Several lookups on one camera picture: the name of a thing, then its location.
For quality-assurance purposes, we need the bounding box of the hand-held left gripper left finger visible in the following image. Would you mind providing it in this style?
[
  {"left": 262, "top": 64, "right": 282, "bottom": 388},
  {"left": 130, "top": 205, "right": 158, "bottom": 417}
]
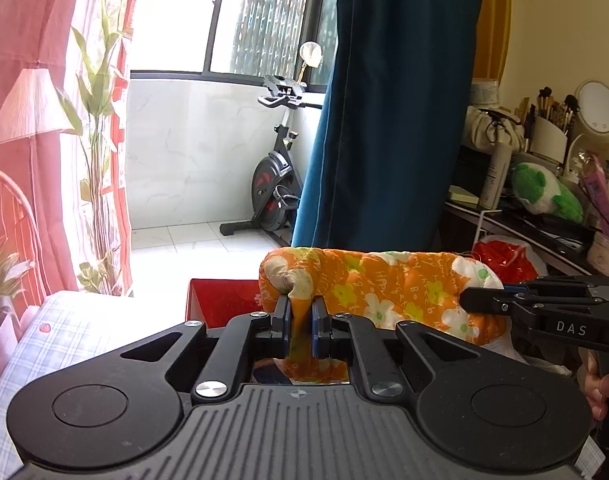
[{"left": 119, "top": 296, "right": 292, "bottom": 405}]

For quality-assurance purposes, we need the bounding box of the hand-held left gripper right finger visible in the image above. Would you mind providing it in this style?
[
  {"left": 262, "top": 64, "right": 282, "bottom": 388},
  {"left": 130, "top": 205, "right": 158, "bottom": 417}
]
[{"left": 311, "top": 296, "right": 485, "bottom": 404}]

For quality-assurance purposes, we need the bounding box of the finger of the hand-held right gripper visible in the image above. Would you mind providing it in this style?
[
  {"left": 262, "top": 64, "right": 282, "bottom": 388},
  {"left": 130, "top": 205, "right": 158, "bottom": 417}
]
[
  {"left": 459, "top": 287, "right": 522, "bottom": 318},
  {"left": 503, "top": 276, "right": 609, "bottom": 297}
]

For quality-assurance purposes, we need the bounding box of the red cardboard box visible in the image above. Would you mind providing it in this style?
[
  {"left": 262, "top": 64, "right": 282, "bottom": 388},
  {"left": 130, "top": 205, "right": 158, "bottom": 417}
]
[{"left": 184, "top": 278, "right": 265, "bottom": 332}]

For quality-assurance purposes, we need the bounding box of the orange floral cloth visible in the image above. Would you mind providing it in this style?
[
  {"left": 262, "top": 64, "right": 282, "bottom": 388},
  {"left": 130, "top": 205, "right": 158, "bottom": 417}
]
[{"left": 258, "top": 247, "right": 507, "bottom": 386}]

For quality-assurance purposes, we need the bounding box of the person's right hand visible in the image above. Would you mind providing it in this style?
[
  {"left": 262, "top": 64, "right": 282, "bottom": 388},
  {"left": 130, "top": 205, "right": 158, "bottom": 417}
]
[{"left": 583, "top": 354, "right": 606, "bottom": 420}]

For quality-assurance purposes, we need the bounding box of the red plastic bag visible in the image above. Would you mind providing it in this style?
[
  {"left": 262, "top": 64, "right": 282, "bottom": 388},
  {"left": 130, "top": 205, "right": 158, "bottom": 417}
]
[{"left": 471, "top": 235, "right": 550, "bottom": 287}]

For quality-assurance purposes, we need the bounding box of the dark desk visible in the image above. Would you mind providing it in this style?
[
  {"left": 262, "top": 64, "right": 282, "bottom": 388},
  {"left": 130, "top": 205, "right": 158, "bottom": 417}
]
[{"left": 441, "top": 145, "right": 609, "bottom": 281}]

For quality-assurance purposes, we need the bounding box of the green plush toy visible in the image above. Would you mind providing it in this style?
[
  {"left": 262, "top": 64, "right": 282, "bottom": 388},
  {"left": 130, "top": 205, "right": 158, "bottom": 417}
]
[{"left": 511, "top": 161, "right": 584, "bottom": 223}]

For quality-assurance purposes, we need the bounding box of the yellow sticky notepad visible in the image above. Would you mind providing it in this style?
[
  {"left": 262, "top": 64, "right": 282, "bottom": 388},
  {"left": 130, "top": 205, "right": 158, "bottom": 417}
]
[{"left": 447, "top": 185, "right": 481, "bottom": 206}]

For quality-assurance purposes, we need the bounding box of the pink package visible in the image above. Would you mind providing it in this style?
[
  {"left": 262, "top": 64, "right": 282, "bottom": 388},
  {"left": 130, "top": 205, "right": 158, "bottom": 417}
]
[{"left": 579, "top": 155, "right": 609, "bottom": 241}]

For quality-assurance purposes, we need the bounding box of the white spray bottle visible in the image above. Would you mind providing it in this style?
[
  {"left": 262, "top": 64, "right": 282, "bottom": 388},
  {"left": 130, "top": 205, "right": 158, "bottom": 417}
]
[{"left": 479, "top": 141, "right": 511, "bottom": 211}]

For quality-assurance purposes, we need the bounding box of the white brush holder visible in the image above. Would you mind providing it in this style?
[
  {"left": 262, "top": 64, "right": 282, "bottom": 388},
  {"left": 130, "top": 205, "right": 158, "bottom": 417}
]
[{"left": 529, "top": 115, "right": 572, "bottom": 158}]

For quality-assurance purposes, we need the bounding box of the black exercise bike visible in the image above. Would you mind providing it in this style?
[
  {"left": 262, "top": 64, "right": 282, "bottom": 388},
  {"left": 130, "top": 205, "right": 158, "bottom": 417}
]
[{"left": 220, "top": 74, "right": 325, "bottom": 247}]

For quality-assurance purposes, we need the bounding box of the bunch of makeup brushes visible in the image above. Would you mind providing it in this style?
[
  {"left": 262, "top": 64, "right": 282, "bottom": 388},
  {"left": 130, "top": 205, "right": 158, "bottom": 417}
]
[{"left": 514, "top": 86, "right": 581, "bottom": 136}]

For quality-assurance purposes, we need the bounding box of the round white mirror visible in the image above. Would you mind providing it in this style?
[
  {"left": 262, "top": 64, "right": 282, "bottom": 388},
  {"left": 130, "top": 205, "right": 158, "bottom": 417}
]
[{"left": 564, "top": 80, "right": 609, "bottom": 177}]

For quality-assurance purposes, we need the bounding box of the white fabric hat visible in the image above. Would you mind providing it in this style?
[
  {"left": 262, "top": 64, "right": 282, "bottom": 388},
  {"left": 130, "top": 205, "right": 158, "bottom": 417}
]
[{"left": 470, "top": 78, "right": 502, "bottom": 108}]

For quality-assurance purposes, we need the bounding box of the blue curtain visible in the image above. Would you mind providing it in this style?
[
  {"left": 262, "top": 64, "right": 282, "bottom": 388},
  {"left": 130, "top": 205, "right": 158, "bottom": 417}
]
[{"left": 290, "top": 0, "right": 489, "bottom": 253}]

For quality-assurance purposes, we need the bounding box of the yellow curtain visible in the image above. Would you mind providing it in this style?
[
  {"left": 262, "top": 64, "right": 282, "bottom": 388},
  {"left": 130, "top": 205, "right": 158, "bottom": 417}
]
[{"left": 471, "top": 0, "right": 512, "bottom": 82}]

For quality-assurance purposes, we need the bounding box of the white round ornament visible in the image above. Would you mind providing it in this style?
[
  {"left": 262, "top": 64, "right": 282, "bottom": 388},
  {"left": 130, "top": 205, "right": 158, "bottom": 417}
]
[{"left": 299, "top": 41, "right": 323, "bottom": 86}]

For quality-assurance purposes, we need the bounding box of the black framed window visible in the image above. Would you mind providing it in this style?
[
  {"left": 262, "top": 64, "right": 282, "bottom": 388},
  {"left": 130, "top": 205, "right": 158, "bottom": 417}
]
[{"left": 129, "top": 0, "right": 342, "bottom": 93}]

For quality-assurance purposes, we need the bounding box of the pink printed curtain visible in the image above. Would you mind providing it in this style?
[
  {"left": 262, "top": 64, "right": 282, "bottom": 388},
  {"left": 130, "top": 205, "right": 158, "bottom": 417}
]
[{"left": 0, "top": 0, "right": 148, "bottom": 396}]

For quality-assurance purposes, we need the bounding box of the cream drawstring bag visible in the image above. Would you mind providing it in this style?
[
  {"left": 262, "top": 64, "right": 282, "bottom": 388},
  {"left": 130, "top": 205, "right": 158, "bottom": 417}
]
[{"left": 461, "top": 106, "right": 527, "bottom": 153}]

